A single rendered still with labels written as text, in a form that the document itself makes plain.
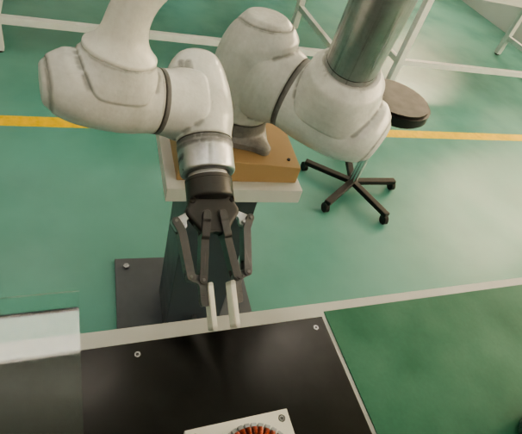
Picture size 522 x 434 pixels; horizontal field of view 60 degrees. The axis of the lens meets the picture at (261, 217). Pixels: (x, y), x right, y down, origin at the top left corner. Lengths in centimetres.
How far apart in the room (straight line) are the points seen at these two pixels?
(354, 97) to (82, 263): 125
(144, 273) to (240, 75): 100
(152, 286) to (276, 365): 103
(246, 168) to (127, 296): 83
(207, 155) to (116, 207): 132
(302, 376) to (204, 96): 46
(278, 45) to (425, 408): 70
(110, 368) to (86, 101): 37
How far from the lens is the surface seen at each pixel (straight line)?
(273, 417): 70
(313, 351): 78
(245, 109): 97
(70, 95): 66
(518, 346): 106
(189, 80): 72
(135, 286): 171
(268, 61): 93
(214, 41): 300
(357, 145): 91
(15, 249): 187
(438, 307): 100
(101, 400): 70
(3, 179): 214
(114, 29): 66
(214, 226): 70
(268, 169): 104
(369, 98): 87
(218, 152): 70
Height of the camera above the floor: 141
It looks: 43 degrees down
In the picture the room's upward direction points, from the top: 19 degrees clockwise
